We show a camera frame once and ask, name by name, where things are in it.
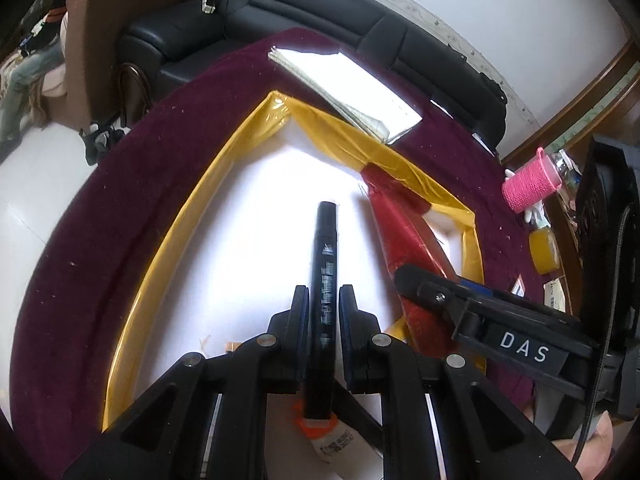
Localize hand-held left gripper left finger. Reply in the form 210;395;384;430
60;285;311;480

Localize white foam tray yellow tape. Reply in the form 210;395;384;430
102;91;488;433

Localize dark floor clutter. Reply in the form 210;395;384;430
79;121;126;166

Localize small white box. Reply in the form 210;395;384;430
542;277;571;311

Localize red packet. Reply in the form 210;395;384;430
360;162;488;358

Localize black marker pen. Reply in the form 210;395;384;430
303;201;340;421

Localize person's right forearm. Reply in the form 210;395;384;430
547;410;618;480

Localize white tube orange cap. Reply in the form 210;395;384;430
295;400;383;480

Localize stack of white papers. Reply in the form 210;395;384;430
267;46;423;145

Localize brown pink armchair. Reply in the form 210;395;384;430
42;0;238;128

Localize yellow tape roll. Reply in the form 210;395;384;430
529;227;563;275

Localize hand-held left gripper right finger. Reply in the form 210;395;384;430
339;284;581;480

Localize black braided cable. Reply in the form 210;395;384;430
570;205;633;466

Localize bottle in pink knitted sleeve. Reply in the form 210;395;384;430
501;146;576;213

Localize black leather sofa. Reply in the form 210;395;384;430
117;0;508;153

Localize wooden glass cabinet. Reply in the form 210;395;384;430
500;35;640;341

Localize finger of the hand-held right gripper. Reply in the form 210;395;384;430
394;264;501;321

